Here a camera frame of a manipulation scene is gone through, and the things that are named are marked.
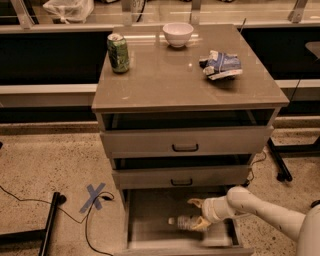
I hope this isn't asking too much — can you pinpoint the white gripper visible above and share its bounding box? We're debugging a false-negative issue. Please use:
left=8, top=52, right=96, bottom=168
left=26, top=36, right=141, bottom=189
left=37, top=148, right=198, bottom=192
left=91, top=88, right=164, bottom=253
left=187, top=196, right=234, bottom=232

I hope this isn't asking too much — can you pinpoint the clear plastic water bottle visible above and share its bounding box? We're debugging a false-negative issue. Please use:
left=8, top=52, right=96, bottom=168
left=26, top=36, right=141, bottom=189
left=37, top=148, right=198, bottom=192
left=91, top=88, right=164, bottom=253
left=168, top=215, right=200, bottom=231

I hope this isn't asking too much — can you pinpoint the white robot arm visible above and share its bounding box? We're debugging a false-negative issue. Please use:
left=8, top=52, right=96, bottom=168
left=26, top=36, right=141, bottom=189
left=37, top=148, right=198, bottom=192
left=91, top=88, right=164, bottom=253
left=188, top=186, right=320, bottom=256

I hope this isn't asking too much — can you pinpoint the middle drawer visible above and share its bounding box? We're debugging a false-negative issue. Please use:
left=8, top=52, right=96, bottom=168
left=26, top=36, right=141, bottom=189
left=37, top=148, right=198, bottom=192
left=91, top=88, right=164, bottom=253
left=112, top=165, right=250, bottom=189

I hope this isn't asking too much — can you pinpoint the open bottom drawer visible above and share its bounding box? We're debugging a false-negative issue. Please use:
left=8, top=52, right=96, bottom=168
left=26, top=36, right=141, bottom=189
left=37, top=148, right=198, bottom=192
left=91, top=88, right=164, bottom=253
left=115, top=187, right=253, bottom=256

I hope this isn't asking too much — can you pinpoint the top drawer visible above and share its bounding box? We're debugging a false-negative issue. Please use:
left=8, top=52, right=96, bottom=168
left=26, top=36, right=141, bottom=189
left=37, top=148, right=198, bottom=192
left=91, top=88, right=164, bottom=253
left=100, top=126, right=273, bottom=158

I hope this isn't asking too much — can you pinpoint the grey drawer cabinet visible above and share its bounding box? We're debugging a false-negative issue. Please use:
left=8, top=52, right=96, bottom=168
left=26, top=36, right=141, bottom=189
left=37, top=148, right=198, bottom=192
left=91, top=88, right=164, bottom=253
left=91, top=23, right=290, bottom=256

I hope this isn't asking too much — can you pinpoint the black stand leg right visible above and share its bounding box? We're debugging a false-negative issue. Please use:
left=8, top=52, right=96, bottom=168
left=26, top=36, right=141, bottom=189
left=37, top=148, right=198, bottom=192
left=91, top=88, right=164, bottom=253
left=267, top=137, right=320, bottom=182

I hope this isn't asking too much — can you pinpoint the black stand leg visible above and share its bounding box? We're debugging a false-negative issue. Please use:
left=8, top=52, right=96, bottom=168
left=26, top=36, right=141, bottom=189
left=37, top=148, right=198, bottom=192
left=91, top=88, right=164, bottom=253
left=267, top=137, right=320, bottom=182
left=0, top=192, right=66, bottom=256

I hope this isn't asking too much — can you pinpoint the blue tape cross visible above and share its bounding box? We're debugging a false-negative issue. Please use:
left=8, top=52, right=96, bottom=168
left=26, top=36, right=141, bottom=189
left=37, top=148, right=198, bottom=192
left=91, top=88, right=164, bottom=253
left=79, top=183, right=105, bottom=213

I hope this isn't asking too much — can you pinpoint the crumpled blue chip bag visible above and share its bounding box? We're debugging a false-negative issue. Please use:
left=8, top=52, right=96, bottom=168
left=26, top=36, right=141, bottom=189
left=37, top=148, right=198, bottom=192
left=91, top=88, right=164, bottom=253
left=199, top=50, right=243, bottom=81

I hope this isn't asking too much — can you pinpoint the black stand leg left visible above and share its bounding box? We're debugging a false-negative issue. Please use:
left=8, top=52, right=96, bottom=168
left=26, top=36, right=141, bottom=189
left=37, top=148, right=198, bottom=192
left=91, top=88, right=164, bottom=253
left=0, top=192, right=66, bottom=256

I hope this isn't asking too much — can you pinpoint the white bowl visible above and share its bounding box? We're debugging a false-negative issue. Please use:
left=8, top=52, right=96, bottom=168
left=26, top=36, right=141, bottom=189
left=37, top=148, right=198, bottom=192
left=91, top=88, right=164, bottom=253
left=162, top=22, right=194, bottom=47

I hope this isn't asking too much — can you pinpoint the green soda can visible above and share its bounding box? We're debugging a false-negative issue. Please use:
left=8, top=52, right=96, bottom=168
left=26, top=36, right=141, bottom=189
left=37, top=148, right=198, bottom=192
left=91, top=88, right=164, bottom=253
left=107, top=33, right=130, bottom=73

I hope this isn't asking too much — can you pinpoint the white plastic bag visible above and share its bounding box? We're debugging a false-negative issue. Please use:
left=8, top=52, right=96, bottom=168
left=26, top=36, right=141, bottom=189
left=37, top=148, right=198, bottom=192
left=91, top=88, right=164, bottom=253
left=43, top=0, right=94, bottom=24

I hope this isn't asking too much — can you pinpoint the cable behind cabinet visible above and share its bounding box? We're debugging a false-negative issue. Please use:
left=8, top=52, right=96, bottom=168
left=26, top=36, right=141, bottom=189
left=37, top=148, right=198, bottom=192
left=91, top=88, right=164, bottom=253
left=240, top=149, right=268, bottom=188

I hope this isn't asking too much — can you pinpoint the black floor cable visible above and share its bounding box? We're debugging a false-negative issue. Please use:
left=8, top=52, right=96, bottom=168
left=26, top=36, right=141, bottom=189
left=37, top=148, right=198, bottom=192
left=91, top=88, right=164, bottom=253
left=0, top=184, right=115, bottom=256

